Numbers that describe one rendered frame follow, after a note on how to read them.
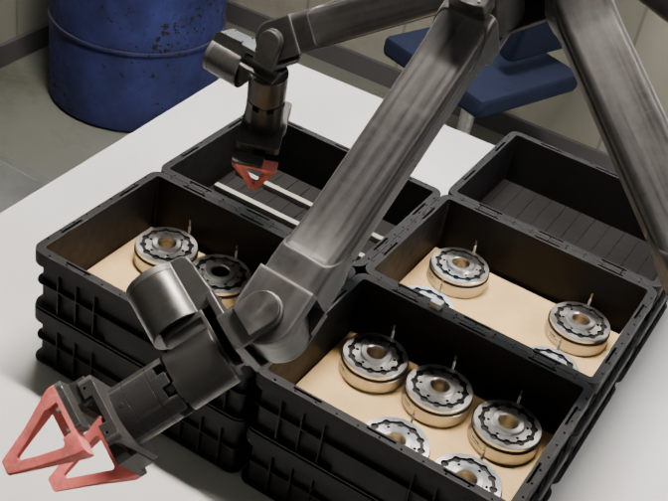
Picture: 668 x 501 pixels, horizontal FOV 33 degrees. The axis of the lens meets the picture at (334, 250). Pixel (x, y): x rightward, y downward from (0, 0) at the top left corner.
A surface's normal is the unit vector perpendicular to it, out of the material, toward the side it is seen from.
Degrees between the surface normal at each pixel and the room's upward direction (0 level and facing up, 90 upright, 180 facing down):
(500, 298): 0
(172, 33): 90
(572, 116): 90
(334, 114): 0
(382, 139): 38
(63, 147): 0
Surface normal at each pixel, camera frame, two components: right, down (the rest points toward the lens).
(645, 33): -0.48, 0.45
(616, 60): -0.12, -0.36
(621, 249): 0.16, -0.80
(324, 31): -0.26, 0.31
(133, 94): 0.17, 0.61
